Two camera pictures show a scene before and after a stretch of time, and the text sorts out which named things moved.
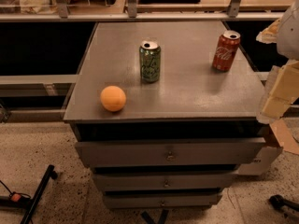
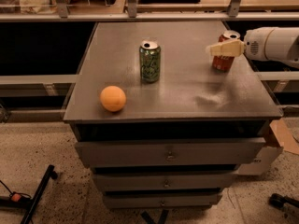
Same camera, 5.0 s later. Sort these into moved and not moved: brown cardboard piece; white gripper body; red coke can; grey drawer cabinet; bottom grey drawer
Moved: white gripper body
Not moved: red coke can; bottom grey drawer; grey drawer cabinet; brown cardboard piece
